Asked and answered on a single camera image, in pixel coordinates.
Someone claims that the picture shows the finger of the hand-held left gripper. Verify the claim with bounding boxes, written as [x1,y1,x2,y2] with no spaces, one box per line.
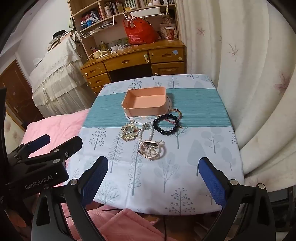
[28,136,83,164]
[8,134,51,160]

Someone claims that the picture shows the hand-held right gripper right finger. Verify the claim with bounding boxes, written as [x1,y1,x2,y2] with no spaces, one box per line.
[198,157,277,241]

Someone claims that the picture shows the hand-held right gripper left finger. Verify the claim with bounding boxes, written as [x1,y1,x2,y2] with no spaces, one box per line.
[31,156,109,241]

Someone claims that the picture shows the gold bangle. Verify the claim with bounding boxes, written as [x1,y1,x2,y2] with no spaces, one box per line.
[138,146,166,161]

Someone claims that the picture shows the gold flower brooch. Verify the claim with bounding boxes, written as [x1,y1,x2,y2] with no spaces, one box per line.
[122,123,140,141]

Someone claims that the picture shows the white pearl necklace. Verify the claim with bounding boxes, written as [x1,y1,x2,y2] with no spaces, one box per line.
[138,123,166,154]

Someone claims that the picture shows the rose gold band bracelet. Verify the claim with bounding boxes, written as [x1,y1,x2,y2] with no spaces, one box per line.
[142,139,165,151]

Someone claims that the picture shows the red string bracelet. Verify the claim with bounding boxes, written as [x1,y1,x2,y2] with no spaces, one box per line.
[168,108,184,130]

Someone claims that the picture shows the black bead bracelet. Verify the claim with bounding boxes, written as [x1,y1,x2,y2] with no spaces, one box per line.
[153,113,180,135]

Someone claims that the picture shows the pink plastic box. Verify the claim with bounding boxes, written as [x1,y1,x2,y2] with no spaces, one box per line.
[122,87,172,117]

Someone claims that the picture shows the brown wooden door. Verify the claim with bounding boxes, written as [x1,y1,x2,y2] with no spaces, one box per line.
[0,59,44,132]

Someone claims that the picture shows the white lace furniture cover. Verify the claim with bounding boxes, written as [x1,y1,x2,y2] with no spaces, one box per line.
[29,35,92,116]

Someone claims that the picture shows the white round plate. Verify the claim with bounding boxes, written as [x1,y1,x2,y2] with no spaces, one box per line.
[124,96,173,124]

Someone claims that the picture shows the wooden desk with drawers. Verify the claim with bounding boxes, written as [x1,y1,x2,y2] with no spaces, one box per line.
[80,39,187,95]

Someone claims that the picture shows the red plastic bag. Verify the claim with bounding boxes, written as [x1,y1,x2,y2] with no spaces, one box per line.
[123,16,160,45]

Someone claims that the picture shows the wooden desk hutch shelf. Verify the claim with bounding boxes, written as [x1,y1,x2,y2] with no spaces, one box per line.
[67,0,178,41]

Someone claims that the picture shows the white leaf print curtain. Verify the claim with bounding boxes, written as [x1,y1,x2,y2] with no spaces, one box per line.
[176,0,296,186]

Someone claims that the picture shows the red and white cup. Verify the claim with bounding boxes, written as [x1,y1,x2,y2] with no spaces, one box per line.
[165,26,175,42]

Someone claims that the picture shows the row of books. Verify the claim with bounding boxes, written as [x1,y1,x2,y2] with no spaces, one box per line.
[102,0,145,18]

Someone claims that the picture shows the white wire rack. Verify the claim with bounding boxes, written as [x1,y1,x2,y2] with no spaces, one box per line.
[80,20,116,39]

